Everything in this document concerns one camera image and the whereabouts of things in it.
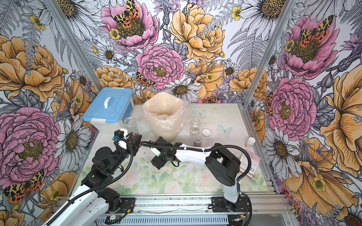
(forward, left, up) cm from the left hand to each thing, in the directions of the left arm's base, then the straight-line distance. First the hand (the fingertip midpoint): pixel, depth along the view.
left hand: (137, 137), depth 74 cm
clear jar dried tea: (0, 0, +13) cm, 13 cm away
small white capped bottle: (+6, -67, -16) cm, 69 cm away
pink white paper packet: (-5, -68, -19) cm, 70 cm away
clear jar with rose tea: (+14, -32, -10) cm, 36 cm away
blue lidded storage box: (+26, +25, -6) cm, 37 cm away
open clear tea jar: (+7, -33, -15) cm, 37 cm away
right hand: (-5, -10, -19) cm, 22 cm away
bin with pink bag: (+15, -14, +2) cm, 20 cm away
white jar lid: (+18, -41, -21) cm, 49 cm away
